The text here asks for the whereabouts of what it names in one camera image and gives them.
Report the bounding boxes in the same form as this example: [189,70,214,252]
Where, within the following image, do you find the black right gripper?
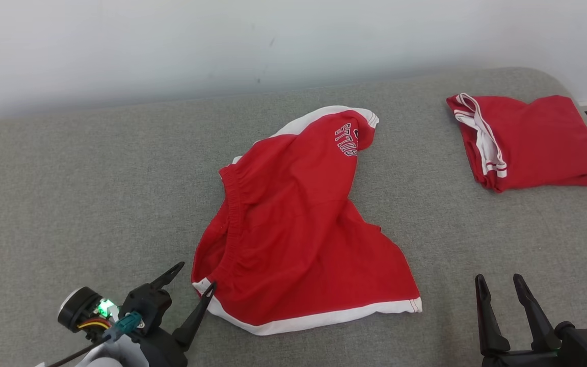
[475,274,562,367]

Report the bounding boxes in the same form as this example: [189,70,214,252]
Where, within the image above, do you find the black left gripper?
[138,261,218,367]

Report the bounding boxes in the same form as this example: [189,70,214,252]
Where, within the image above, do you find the red white-striped shorts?
[191,106,422,336]

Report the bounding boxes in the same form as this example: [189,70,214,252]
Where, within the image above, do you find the red Bulls 23 jersey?
[446,93,587,193]

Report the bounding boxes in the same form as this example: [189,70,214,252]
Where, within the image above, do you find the grey fabric sofa cushion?
[0,67,587,367]

